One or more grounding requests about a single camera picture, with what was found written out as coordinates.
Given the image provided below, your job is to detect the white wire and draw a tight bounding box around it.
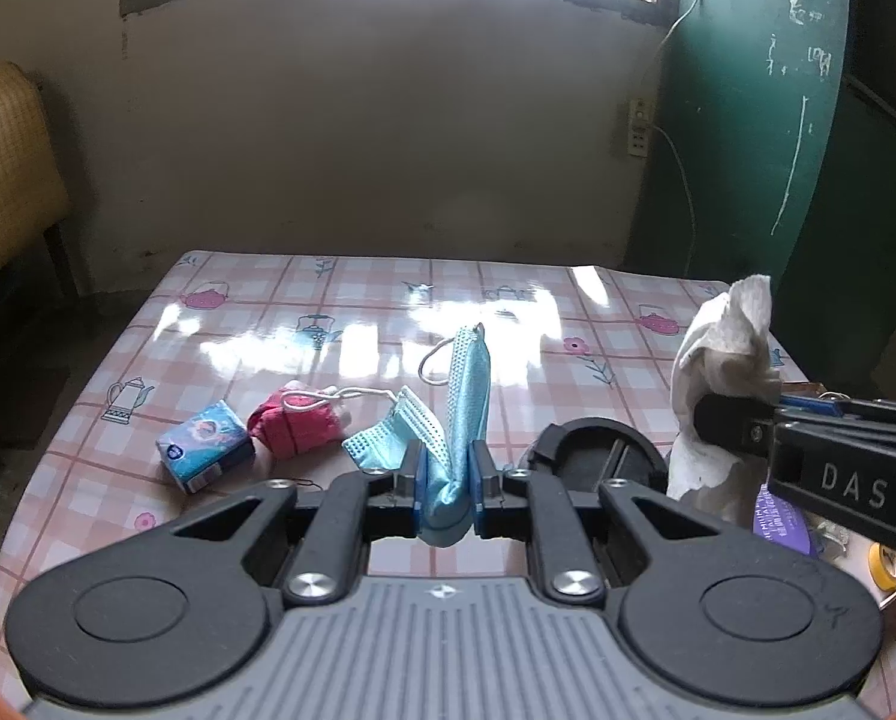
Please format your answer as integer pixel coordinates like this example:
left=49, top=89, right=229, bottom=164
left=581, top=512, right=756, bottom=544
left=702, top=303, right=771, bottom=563
left=641, top=0, right=710, bottom=276

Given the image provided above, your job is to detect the pink cloth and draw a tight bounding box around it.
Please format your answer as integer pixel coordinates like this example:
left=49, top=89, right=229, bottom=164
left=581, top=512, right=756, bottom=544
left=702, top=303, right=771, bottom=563
left=247, top=381, right=353, bottom=459

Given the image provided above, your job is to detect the wall socket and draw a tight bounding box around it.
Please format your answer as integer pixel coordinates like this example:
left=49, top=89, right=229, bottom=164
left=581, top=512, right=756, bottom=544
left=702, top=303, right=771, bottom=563
left=626, top=96, right=654, bottom=160

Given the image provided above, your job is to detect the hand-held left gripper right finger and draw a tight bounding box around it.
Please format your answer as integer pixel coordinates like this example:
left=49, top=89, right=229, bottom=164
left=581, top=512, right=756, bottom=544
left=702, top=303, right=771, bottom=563
left=469, top=439, right=723, bottom=605

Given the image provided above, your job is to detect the green door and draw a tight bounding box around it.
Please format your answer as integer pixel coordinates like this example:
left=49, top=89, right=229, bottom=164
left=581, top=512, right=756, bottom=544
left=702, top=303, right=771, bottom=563
left=626, top=0, right=896, bottom=425

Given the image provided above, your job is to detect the chair with bamboo mat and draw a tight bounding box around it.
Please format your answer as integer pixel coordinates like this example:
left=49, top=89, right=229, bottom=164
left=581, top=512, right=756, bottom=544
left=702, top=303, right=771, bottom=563
left=0, top=62, right=72, bottom=297

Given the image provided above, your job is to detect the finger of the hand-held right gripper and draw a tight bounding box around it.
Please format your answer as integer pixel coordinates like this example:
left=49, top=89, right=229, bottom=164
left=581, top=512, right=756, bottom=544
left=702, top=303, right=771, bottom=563
left=776, top=392, right=896, bottom=430
left=690, top=392, right=784, bottom=467

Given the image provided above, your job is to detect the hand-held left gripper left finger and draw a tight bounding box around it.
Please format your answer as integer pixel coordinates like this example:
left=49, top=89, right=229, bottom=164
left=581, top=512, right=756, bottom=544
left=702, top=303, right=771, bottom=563
left=174, top=439, right=428, bottom=608

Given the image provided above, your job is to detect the blue tissue packet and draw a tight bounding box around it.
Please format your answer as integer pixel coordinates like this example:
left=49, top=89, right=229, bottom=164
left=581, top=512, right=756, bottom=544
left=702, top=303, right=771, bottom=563
left=155, top=399, right=256, bottom=496

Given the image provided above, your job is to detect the yellow tape roll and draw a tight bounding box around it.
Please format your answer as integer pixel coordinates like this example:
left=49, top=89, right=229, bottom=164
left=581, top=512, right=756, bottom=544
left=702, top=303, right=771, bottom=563
left=866, top=538, right=896, bottom=595

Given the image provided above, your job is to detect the black round tray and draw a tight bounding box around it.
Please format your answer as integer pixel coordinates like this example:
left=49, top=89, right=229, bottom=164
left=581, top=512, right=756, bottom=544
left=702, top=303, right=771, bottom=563
left=518, top=416, right=671, bottom=500

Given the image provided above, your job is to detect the purple packet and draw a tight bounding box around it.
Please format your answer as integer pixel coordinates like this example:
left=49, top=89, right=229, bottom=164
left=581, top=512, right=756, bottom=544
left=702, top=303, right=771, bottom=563
left=751, top=486, right=825, bottom=557

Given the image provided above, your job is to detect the white towel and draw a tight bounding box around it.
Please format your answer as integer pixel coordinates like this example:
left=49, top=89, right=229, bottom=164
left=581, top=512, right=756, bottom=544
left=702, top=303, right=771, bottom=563
left=665, top=274, right=783, bottom=526

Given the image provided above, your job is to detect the pleated blue face mask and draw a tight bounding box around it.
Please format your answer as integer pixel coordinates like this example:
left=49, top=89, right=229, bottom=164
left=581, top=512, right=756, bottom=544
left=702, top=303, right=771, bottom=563
left=283, top=382, right=450, bottom=476

